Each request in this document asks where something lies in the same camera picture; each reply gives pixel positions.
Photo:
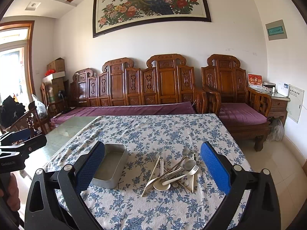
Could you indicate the lower cardboard box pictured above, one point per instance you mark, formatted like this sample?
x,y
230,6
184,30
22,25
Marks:
x,y
53,87

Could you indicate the person's left hand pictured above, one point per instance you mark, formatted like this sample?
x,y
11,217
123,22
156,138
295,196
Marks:
x,y
13,200

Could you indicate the grey metal tray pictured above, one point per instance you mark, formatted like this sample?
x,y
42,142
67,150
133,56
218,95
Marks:
x,y
111,167

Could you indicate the wooden chair at left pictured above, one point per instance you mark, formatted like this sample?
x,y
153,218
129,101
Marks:
x,y
32,120

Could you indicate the grey wall panel green sign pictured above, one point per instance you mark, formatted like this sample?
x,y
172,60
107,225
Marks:
x,y
276,30

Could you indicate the wooden side table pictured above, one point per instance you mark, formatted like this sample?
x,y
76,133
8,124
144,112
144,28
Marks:
x,y
279,105

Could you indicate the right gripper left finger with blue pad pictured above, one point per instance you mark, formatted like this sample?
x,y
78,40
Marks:
x,y
54,199

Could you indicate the clear plastic bag at left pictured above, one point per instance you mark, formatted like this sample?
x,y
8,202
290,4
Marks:
x,y
40,107

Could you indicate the blue floral tablecloth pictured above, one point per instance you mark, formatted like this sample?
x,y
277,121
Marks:
x,y
147,138

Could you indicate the purple armchair cushion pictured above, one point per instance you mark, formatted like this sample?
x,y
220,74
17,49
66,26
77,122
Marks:
x,y
240,114

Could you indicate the top cardboard box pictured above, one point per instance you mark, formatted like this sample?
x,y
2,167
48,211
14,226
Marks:
x,y
58,65

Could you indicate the steel fork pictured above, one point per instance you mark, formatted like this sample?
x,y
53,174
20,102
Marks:
x,y
157,163

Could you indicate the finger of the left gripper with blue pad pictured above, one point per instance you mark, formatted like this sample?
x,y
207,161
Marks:
x,y
16,136

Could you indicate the steel spoon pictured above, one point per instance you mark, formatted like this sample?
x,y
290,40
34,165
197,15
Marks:
x,y
186,152

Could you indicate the white wall electrical box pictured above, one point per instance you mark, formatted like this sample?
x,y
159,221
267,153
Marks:
x,y
294,106

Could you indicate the red greeting card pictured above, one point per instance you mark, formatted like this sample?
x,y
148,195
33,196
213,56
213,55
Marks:
x,y
255,81

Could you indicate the plastic bag on floor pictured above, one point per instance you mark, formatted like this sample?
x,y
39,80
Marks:
x,y
276,132

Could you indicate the wooden door frame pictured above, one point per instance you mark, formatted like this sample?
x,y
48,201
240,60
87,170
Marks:
x,y
29,24

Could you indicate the white cardboard box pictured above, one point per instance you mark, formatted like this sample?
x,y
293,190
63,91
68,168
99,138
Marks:
x,y
54,76

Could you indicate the light bamboo chopstick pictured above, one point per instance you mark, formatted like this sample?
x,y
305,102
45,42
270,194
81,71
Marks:
x,y
148,183
193,178

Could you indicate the framed peacock flower painting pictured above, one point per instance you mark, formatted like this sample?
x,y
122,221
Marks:
x,y
112,15

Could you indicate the white plastic fork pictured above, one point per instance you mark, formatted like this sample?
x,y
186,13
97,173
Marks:
x,y
192,172

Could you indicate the carved wooden armchair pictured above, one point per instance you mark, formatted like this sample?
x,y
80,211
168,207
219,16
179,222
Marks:
x,y
224,81

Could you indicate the white box on side table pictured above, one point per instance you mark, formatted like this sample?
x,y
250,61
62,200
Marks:
x,y
283,89

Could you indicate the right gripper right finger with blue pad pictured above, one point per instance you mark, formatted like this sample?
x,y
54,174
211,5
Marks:
x,y
262,209

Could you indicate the long carved wooden sofa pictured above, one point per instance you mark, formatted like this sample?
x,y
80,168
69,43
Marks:
x,y
167,79

